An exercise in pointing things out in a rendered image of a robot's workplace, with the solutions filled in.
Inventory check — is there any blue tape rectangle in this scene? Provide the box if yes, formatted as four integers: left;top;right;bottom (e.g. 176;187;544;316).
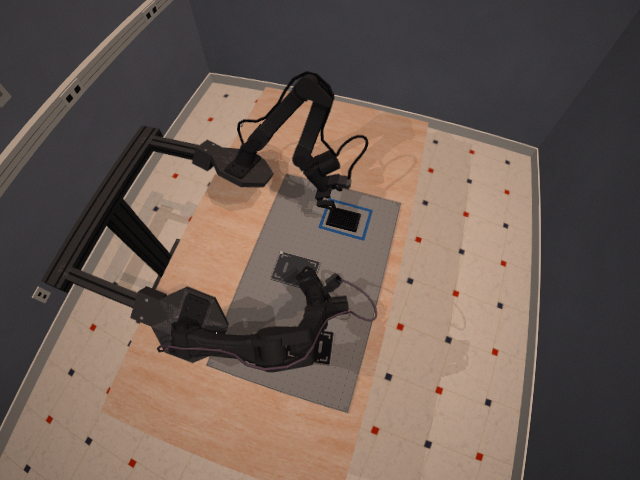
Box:
319;199;373;240

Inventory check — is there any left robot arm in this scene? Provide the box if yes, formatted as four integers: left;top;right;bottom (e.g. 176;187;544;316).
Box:
224;73;340;183

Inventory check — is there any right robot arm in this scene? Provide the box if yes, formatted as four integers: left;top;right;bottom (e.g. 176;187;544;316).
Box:
169;293;348;368

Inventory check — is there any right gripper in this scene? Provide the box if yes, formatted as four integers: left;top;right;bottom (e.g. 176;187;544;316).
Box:
296;266;340;302

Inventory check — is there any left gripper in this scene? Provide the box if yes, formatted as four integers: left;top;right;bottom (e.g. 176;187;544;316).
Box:
312;174;347;211

